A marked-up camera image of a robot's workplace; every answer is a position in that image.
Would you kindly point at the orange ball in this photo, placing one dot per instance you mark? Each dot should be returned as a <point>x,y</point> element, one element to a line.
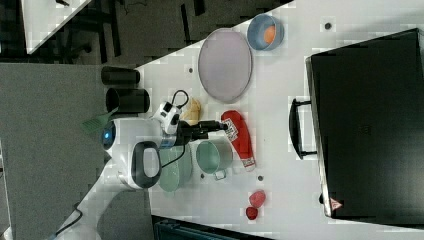
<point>269,34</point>

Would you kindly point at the red toy strawberry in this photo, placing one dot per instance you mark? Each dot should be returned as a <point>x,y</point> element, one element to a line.
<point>257,198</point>

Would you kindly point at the toaster oven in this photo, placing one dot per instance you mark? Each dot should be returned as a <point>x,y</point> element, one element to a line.
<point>366,101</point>

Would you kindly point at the red ketchup bottle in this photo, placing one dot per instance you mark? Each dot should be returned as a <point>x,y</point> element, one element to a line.
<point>239,136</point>

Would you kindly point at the peeled toy banana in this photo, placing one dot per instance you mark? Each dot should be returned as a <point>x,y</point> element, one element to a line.
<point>191,114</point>

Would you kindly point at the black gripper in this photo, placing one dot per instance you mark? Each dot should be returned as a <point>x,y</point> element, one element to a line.
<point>187,133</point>

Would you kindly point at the dark red toy fruit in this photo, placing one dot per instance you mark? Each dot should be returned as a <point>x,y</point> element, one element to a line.
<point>251,213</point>

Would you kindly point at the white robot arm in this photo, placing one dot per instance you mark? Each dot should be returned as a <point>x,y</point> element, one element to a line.
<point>133,145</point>

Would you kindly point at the green mug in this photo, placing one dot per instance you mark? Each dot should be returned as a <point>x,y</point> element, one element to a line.
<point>214,157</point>

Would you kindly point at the blue bowl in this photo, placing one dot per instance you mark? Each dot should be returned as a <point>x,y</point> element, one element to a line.
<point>256,30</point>

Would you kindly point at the lilac round plate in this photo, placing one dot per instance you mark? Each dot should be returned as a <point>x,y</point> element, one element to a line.
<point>225,65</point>

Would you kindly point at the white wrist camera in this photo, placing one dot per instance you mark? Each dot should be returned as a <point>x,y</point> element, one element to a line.
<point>168,115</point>

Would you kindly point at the green strainer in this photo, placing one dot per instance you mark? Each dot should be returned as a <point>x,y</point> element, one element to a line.
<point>176,168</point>

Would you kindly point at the black cylinder cup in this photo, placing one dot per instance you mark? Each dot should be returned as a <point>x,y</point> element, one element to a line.
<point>127,101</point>

